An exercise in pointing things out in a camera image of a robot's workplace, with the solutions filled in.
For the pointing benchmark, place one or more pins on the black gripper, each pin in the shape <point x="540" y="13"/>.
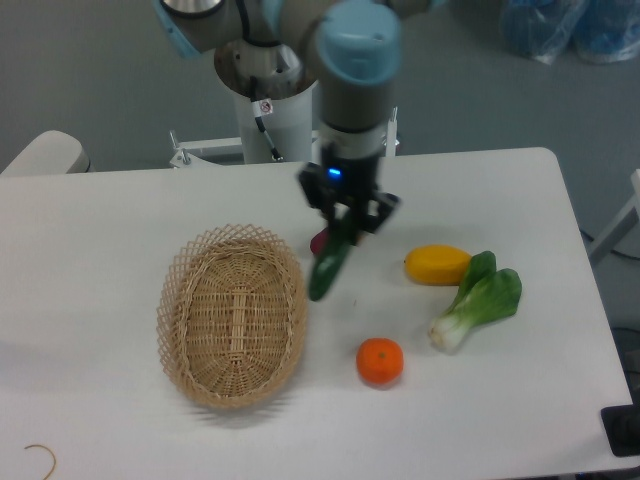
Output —
<point x="350" y="182"/>

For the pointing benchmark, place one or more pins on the green cucumber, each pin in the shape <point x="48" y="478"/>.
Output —
<point x="338" y="239"/>

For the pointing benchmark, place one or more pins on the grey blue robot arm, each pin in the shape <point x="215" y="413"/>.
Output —
<point x="350" y="49"/>

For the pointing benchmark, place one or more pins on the woven wicker basket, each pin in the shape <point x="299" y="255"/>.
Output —
<point x="231" y="321"/>

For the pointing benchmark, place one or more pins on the purple sweet potato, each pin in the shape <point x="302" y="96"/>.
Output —
<point x="318" y="242"/>

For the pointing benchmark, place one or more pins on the yellow mango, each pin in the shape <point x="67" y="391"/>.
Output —
<point x="440" y="265"/>

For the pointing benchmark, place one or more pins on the orange tangerine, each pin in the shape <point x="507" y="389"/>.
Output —
<point x="379" y="361"/>

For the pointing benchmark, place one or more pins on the green bok choy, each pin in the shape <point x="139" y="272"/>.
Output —
<point x="485" y="295"/>

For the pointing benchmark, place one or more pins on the blue plastic bag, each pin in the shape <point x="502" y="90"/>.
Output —
<point x="602" y="32"/>

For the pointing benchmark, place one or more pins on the black device at edge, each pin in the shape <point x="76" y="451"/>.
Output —
<point x="621" y="424"/>

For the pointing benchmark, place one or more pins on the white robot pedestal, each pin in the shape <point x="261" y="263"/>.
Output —
<point x="280" y="125"/>

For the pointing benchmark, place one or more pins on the white table leg frame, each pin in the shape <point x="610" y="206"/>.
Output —
<point x="621" y="224"/>

